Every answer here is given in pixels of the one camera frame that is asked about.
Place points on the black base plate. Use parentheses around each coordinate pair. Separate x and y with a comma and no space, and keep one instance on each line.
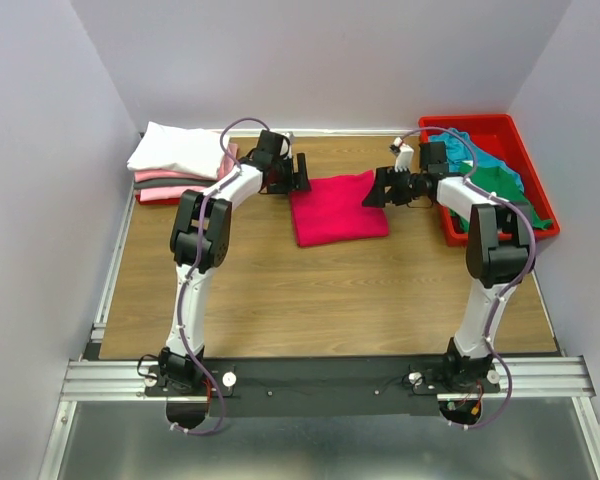
(312,387)

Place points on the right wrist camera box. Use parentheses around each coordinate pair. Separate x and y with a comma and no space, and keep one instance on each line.
(403,155)

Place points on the white folded t shirt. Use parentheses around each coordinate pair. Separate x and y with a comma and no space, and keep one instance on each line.
(195,151)

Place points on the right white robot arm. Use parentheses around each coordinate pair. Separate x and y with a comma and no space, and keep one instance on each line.
(500,252)

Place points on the grey folded t shirt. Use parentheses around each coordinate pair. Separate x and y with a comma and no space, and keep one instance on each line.
(172,182)

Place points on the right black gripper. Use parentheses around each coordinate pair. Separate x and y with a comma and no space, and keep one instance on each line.
(385,177)

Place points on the aluminium frame rail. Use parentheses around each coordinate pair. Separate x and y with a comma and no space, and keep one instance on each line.
(533,377)

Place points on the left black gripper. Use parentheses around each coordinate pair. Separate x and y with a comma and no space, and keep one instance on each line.
(294,182)

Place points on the magenta t shirt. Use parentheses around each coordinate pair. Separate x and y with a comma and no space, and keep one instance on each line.
(332,211)

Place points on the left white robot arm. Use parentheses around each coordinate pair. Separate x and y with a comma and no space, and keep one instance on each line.
(200,241)

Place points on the red folded t shirt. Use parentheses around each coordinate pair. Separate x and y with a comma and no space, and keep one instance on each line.
(164,187)

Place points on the pink folded t shirt lower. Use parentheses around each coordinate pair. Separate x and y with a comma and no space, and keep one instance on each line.
(163,195)

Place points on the blue t shirt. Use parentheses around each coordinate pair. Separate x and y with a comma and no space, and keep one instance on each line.
(457,152)

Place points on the green t shirt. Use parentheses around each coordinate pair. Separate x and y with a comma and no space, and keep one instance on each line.
(504,184)

